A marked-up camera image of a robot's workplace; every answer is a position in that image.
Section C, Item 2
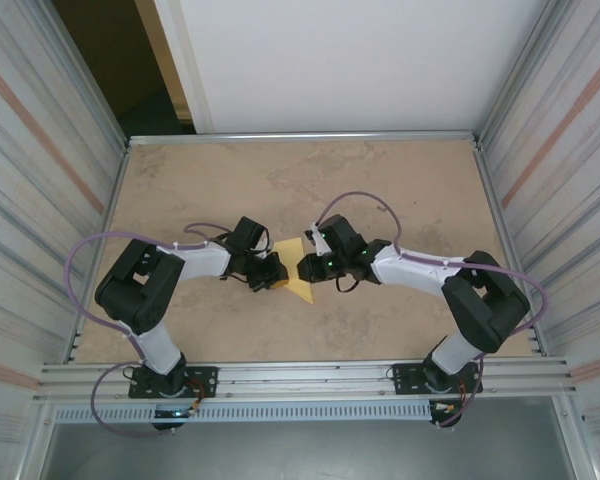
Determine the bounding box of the yellow paper sheet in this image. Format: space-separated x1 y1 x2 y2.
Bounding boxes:
272 237 316 305

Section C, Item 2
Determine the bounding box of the grey metal sheet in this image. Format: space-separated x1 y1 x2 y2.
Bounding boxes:
39 422 579 480

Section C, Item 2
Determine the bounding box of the black electronics board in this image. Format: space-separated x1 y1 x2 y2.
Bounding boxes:
428 399 462 430
152 407 197 432

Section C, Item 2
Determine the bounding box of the white board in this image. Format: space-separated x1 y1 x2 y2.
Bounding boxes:
154 0 551 135

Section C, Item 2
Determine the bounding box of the translucent corrugated panel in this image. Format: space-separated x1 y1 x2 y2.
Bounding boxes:
479 0 600 441
0 0 126 451

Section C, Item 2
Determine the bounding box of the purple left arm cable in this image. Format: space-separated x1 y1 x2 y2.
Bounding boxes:
64 222 236 437

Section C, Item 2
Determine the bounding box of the wide aluminium frame rail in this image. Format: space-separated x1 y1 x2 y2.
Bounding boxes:
37 355 580 405

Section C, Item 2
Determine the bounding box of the thin aluminium frame rail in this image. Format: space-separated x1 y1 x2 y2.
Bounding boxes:
126 130 483 148

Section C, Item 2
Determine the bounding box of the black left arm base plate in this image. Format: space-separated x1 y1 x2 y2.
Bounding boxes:
128 366 219 400

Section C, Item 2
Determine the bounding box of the grey slotted cable duct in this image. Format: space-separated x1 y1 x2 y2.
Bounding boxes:
52 402 434 424

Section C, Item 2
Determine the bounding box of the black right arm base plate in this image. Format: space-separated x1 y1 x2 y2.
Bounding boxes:
389 362 482 397

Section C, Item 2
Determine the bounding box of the aluminium side rail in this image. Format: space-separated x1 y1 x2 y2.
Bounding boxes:
472 139 549 357
68 142 131 362

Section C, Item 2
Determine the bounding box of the aluminium frame post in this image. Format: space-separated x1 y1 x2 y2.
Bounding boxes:
44 0 131 146
477 0 561 144

